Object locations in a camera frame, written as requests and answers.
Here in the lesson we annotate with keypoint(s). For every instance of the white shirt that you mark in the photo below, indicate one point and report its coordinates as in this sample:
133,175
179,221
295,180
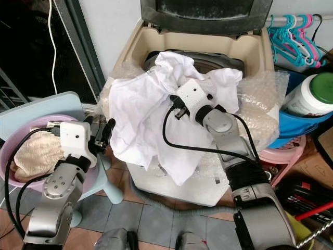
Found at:
138,114

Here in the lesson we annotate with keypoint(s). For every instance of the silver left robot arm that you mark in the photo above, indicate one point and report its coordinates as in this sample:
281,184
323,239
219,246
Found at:
57,194

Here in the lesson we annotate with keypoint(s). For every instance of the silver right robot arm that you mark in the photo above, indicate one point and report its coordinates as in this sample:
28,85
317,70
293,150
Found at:
221,124

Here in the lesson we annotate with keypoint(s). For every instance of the beige top-load washing machine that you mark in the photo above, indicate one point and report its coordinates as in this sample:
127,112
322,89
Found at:
192,44

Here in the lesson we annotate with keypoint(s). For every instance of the grey clothes rod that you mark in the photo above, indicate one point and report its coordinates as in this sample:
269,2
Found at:
277,20

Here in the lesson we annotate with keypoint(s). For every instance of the beige towel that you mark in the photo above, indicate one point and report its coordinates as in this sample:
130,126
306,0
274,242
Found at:
39,156

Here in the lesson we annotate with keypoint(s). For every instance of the light blue plastic stool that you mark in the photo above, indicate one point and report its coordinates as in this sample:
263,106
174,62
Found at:
31,107

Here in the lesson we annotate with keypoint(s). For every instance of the dark grey washer lid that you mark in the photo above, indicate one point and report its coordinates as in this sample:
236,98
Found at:
205,15

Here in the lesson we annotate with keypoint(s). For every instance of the purple plastic basin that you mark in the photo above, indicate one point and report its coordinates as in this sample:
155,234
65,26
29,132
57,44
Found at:
8,166

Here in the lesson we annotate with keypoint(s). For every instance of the grey left robot leg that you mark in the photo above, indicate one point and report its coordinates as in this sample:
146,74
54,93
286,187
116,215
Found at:
114,240

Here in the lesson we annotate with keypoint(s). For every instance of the grey robot leg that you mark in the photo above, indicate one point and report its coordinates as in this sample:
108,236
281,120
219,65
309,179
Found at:
193,241
114,240

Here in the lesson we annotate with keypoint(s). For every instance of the teal plastic hanger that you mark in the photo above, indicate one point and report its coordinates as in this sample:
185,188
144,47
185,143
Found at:
279,41
299,52

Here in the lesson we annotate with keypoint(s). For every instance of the blue plastic tub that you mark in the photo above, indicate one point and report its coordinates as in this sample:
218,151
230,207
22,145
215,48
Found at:
299,133

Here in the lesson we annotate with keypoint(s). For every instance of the white jar with green lid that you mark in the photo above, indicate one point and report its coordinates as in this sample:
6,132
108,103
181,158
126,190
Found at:
309,96

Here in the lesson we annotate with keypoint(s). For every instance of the grey right robot leg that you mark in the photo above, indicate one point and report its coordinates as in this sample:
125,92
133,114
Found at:
193,241

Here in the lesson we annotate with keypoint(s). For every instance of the pink plastic hanger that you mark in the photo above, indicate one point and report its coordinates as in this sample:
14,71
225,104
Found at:
315,49

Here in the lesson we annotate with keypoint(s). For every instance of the black and red tool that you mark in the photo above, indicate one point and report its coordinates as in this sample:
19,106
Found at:
307,200

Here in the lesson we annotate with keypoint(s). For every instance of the yellow green plastic container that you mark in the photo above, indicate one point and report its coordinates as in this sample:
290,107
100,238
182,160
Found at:
306,232

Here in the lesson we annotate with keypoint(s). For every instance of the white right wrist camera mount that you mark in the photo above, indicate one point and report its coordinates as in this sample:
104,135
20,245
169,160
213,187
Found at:
195,96

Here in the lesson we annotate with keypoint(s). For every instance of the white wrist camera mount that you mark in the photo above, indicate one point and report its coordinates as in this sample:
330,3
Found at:
195,96
74,138

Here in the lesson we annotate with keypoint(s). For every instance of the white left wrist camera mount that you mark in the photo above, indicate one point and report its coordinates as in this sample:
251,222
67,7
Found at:
74,138

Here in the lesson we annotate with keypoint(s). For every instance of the dark grey door frame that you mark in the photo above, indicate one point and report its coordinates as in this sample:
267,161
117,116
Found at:
86,47

